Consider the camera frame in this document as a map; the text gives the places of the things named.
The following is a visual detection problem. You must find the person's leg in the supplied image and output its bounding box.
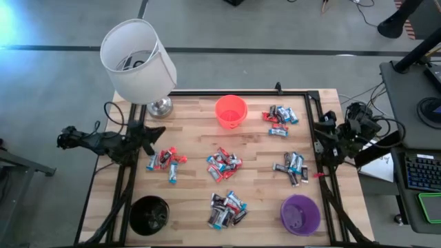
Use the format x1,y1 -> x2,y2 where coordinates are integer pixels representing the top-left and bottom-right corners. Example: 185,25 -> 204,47
376,0 -> 425,39

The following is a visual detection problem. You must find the black round stand base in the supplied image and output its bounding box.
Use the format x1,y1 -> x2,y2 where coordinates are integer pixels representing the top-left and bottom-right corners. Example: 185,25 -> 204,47
416,96 -> 441,131

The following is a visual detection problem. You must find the white orange candy pack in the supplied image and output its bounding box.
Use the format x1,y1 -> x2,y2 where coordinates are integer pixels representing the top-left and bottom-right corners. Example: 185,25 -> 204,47
229,154 -> 244,169

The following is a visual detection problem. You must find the grey keyboard desk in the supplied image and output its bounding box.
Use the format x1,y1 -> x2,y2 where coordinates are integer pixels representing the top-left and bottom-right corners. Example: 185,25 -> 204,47
391,147 -> 441,235

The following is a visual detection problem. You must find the red striped mat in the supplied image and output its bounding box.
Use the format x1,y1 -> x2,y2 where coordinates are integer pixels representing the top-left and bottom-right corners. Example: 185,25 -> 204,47
393,0 -> 418,41

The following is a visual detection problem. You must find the orange white Reese's pack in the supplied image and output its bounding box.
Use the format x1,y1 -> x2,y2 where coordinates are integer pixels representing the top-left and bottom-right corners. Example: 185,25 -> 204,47
207,164 -> 224,183

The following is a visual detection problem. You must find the green edged black pad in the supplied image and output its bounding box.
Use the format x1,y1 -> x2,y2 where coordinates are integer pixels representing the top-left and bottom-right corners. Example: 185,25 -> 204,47
417,192 -> 441,225

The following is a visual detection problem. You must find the black plastic bucket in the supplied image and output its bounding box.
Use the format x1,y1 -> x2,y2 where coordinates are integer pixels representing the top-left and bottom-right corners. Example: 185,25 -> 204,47
128,195 -> 170,237

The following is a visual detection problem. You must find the white shade silver table lamp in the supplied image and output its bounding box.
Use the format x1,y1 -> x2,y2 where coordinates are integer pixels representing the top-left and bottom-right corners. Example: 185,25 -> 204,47
99,18 -> 178,120

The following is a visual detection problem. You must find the purple plastic bucket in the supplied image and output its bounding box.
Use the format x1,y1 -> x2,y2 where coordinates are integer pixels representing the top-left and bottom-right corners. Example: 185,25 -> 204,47
280,194 -> 322,238

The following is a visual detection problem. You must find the black backlit keyboard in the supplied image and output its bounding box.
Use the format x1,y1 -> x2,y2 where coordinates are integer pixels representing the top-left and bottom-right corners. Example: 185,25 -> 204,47
404,152 -> 441,192

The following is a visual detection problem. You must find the black round pole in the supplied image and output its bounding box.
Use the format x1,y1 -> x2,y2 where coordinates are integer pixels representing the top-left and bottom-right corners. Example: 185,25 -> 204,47
393,29 -> 441,74

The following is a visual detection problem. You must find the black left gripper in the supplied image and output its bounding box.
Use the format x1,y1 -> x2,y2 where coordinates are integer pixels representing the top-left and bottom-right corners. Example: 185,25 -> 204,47
127,120 -> 167,156

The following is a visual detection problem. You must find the black looped cable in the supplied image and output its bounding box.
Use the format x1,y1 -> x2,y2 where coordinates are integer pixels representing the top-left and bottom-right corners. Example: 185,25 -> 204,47
103,101 -> 125,127

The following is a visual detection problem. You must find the black aluminium table frame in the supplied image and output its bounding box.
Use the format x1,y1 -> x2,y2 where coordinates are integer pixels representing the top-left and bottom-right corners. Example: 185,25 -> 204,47
74,90 -> 375,247

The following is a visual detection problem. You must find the black floor cable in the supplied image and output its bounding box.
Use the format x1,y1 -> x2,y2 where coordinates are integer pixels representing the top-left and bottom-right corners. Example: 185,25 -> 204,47
349,0 -> 378,28

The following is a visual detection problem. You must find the white paper sheet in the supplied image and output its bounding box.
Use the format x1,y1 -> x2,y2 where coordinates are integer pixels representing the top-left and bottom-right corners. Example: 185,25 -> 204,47
358,139 -> 396,183

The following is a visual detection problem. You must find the grey metal bench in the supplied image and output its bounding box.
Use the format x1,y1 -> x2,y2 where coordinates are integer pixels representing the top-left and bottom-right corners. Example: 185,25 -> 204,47
0,137 -> 57,248

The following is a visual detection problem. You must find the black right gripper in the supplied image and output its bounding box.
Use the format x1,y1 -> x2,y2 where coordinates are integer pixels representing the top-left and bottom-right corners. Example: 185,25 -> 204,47
314,110 -> 353,158

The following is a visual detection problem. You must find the orange pumpkin face bucket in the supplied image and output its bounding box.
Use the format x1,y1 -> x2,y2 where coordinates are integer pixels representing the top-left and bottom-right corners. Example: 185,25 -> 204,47
214,94 -> 249,130

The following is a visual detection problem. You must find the grey floor cable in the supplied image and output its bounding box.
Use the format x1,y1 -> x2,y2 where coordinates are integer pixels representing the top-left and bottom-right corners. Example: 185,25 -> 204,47
339,81 -> 385,104

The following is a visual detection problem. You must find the black desk device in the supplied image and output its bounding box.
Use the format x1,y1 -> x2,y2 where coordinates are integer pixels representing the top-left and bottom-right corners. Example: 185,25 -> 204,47
422,63 -> 441,93

